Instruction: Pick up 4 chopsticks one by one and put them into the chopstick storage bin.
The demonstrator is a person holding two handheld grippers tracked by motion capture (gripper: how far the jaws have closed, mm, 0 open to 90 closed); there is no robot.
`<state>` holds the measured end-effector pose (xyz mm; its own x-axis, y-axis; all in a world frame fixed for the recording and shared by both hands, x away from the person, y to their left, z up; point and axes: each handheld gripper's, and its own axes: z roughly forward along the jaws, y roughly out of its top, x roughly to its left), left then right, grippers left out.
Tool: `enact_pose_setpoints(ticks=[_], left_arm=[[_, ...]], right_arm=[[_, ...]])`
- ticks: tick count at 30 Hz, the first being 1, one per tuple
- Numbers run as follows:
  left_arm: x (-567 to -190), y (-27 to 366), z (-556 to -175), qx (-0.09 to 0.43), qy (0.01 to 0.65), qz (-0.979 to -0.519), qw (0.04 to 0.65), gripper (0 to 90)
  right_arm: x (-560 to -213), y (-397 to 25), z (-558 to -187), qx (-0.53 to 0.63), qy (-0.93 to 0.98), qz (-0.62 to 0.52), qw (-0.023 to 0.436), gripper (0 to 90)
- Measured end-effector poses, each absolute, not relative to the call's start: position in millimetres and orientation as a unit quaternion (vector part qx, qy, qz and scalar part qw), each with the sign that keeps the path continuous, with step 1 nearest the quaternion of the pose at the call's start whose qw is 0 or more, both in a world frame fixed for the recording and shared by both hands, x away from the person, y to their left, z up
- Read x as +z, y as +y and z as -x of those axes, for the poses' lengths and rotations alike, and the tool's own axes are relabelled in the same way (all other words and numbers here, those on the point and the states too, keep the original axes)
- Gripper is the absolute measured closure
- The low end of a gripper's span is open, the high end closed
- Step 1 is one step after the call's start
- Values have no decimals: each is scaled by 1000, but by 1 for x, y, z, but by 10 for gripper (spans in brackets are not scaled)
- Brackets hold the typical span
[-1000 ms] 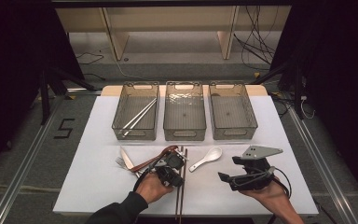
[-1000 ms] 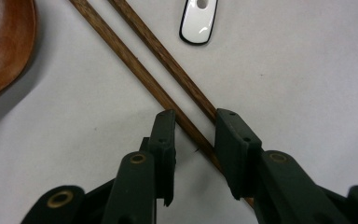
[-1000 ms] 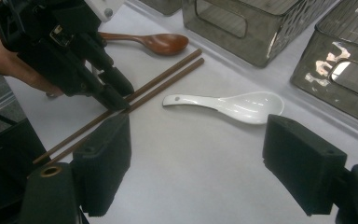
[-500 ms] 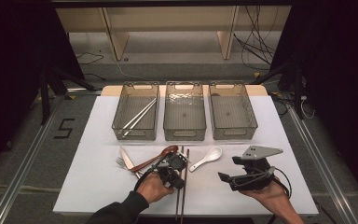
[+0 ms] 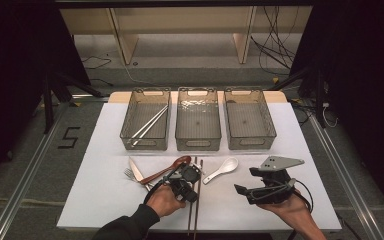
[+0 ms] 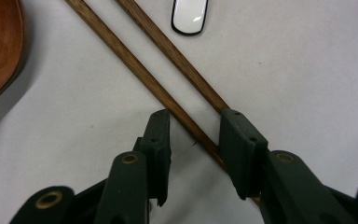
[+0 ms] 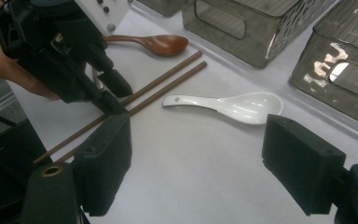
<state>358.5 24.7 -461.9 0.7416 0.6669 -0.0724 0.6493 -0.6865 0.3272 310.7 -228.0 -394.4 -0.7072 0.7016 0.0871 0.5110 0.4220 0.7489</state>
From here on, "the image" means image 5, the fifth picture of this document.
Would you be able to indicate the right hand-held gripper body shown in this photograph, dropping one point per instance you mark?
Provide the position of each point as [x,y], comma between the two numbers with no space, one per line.
[276,163]

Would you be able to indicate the silver metal chopstick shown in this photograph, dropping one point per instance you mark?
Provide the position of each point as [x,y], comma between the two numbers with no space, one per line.
[150,121]
[150,128]

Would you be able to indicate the white ceramic spoon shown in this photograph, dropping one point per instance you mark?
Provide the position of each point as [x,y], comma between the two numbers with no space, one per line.
[229,164]

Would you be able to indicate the person's left hand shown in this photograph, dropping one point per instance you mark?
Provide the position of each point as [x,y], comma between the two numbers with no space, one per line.
[163,201]

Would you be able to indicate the brown wooden spoon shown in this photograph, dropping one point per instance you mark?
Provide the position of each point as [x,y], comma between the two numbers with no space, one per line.
[156,174]

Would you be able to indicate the black curtain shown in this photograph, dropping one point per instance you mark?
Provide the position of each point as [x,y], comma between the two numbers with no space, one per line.
[366,83]
[13,66]

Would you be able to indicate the translucent grey plastic bin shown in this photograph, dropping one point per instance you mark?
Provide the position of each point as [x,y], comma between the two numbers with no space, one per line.
[248,123]
[198,123]
[143,100]

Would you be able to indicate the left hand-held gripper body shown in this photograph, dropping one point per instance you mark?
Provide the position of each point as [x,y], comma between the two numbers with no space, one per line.
[188,175]

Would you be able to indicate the light wooden bench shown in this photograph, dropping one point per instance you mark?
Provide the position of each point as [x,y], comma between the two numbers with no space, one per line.
[180,20]

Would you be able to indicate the person's right hand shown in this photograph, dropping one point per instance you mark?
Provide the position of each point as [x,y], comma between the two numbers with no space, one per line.
[295,213]

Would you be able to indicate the brown wooden chopstick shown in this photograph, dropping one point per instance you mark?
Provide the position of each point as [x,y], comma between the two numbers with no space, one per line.
[190,220]
[196,216]

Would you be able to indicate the black tripod stand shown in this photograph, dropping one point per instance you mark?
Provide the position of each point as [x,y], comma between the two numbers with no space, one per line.
[319,96]
[48,106]

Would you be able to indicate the silver fork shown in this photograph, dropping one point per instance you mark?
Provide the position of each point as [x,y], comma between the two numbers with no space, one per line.
[129,173]

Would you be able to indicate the white table mat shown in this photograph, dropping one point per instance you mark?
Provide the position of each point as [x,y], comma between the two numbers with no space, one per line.
[106,193]

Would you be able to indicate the short aluminium floor rail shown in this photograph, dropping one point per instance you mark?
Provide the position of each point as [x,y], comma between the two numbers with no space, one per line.
[90,98]

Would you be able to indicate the silver table knife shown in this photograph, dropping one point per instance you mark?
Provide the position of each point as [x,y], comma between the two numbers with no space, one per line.
[135,170]

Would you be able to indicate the yellow tape piece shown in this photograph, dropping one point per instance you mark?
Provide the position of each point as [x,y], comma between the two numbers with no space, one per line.
[275,80]
[76,104]

